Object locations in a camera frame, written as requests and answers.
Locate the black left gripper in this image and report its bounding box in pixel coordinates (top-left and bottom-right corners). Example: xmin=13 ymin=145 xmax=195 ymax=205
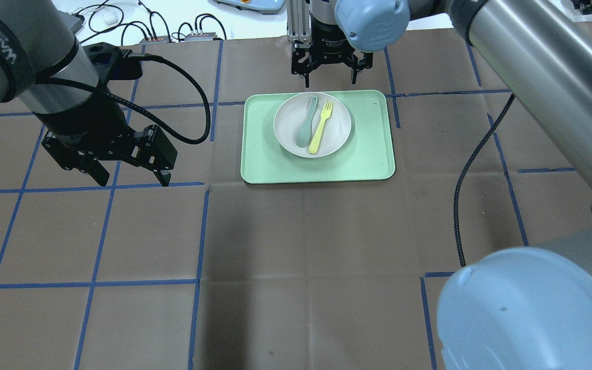
xmin=41 ymin=110 xmax=178 ymax=187

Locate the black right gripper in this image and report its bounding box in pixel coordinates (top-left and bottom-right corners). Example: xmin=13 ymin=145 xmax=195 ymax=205
xmin=291 ymin=18 xmax=373 ymax=89

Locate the yellow plastic fork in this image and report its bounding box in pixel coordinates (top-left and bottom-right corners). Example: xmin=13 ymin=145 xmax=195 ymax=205
xmin=308 ymin=100 xmax=334 ymax=155

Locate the cream round plate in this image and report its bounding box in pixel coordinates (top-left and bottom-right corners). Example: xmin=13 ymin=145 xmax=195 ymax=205
xmin=273 ymin=92 xmax=352 ymax=159

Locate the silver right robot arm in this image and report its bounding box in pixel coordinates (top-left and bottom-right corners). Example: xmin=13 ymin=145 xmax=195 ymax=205
xmin=263 ymin=29 xmax=592 ymax=369

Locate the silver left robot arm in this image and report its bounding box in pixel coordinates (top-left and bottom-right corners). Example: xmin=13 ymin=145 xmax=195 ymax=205
xmin=0 ymin=1 xmax=211 ymax=187

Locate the grey-green plastic spoon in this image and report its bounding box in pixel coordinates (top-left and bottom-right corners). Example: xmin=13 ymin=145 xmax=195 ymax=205
xmin=294 ymin=95 xmax=319 ymax=148

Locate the mint green plastic tray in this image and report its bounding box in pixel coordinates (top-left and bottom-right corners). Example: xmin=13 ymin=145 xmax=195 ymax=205
xmin=240 ymin=90 xmax=396 ymax=183

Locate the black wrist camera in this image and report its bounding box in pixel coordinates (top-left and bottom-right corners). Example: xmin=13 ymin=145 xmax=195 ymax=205
xmin=83 ymin=43 xmax=143 ymax=85

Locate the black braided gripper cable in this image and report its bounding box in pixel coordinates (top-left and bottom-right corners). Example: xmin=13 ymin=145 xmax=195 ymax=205
xmin=453 ymin=92 xmax=516 ymax=268

